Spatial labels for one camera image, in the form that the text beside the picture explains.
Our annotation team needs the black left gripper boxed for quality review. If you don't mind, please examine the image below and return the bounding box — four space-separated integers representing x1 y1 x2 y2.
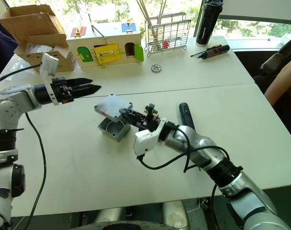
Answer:
51 76 102 104

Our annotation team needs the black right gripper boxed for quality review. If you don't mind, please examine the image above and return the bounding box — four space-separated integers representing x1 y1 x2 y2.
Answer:
118 103 167 132

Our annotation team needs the grey metal box lid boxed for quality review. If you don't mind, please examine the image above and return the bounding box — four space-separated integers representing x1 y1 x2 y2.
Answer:
94 94 134 123

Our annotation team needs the grey metal box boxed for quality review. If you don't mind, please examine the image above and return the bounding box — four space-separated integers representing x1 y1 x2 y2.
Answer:
98 117 131 143

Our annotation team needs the wooden lock box toy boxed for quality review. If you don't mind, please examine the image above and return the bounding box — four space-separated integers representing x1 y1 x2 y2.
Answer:
66 22 145 69

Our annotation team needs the brown cardboard box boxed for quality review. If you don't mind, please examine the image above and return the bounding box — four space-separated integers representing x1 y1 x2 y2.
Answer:
0 4 77 73

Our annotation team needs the black orange screwdriver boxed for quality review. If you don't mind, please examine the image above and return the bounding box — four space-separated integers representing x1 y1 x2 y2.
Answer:
190 45 230 60

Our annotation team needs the clear plastic bag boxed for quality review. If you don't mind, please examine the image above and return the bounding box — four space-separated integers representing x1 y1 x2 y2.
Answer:
24 42 55 55

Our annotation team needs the person in dark clothing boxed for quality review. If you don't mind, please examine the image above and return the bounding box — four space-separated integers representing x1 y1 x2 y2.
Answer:
0 26 19 82

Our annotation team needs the thin wooden stick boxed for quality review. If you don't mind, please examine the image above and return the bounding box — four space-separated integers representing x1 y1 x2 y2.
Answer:
139 0 155 40
157 0 166 26
135 0 153 40

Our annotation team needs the grey rounded shape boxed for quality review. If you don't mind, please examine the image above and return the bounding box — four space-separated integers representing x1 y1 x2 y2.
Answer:
161 200 190 228
94 207 127 225

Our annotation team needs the black tumbler bottle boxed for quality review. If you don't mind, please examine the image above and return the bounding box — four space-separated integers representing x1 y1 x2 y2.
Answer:
195 0 224 46

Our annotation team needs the black chair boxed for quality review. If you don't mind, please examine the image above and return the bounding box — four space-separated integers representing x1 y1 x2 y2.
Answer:
253 35 291 79

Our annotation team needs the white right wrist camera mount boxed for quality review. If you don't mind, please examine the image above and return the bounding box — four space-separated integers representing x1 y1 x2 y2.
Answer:
133 118 168 159

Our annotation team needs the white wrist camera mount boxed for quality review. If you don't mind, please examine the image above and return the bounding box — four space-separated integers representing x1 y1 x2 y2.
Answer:
133 118 168 159
39 52 60 106

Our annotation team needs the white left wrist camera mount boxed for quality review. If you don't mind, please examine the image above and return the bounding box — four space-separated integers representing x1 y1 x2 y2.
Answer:
39 52 60 106

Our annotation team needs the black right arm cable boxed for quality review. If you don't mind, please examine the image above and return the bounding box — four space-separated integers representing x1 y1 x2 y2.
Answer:
137 123 231 230

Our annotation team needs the metal wire rack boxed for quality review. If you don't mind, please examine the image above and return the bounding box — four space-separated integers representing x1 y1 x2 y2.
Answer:
144 12 192 58

